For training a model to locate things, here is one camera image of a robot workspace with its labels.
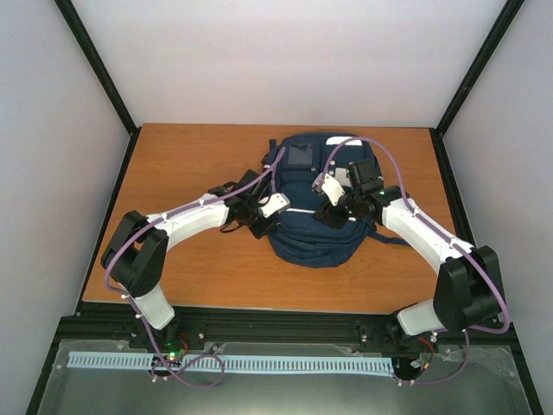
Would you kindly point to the navy blue student backpack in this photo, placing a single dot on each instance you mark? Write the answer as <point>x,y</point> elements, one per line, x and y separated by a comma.
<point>299,237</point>

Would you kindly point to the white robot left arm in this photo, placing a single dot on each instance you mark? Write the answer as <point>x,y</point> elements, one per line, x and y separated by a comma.
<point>134,259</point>

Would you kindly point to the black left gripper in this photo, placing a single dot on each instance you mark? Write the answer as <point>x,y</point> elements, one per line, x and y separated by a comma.
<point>263,231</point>

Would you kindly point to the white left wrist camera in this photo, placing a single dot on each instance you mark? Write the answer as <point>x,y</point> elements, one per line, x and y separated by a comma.
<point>273,204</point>

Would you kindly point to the light blue slotted cable duct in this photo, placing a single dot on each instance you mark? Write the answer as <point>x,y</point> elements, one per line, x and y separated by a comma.
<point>234,364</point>

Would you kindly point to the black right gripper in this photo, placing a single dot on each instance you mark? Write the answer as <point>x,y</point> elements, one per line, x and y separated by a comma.
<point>333,219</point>

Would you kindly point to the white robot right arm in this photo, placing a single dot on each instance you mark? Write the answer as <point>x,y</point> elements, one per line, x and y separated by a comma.
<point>466,291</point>

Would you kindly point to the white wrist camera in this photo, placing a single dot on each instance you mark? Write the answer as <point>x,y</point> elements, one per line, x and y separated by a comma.
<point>329,186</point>
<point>273,204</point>

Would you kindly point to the black frame post right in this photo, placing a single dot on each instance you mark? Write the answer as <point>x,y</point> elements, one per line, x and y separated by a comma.
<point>487,48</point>

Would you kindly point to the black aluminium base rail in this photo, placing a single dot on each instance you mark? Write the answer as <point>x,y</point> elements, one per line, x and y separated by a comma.
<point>194,328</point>

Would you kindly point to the black frame post left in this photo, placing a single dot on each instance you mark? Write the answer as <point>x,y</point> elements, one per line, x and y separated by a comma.
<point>82,37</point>

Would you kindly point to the black frame post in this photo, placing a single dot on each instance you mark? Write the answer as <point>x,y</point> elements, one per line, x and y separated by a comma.
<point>487,48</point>
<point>82,37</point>

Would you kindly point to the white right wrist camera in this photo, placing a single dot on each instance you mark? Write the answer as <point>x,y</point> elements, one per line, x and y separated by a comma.
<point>329,186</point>

